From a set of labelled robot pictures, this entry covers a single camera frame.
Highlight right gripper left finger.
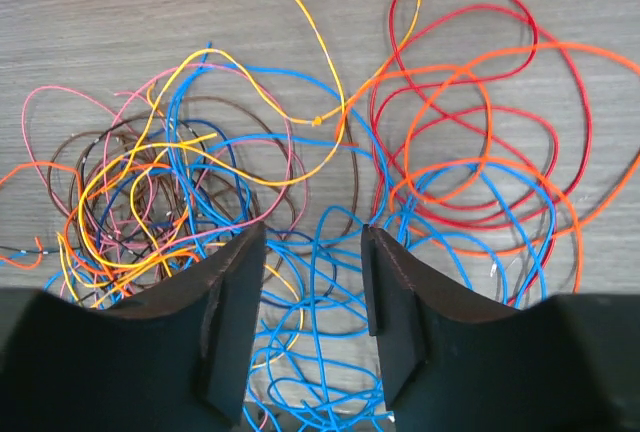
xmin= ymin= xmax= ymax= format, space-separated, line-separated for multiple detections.
xmin=1 ymin=224 xmax=265 ymax=431

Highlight blue wire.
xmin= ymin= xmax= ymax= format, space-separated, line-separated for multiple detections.
xmin=164 ymin=41 xmax=556 ymax=432

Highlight red wire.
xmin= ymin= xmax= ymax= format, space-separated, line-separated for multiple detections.
xmin=369 ymin=0 xmax=594 ymax=303

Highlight orange yellow wire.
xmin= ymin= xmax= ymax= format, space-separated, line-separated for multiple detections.
xmin=248 ymin=0 xmax=426 ymax=128

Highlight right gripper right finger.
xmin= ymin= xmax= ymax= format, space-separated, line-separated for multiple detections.
xmin=361 ymin=226 xmax=639 ymax=431

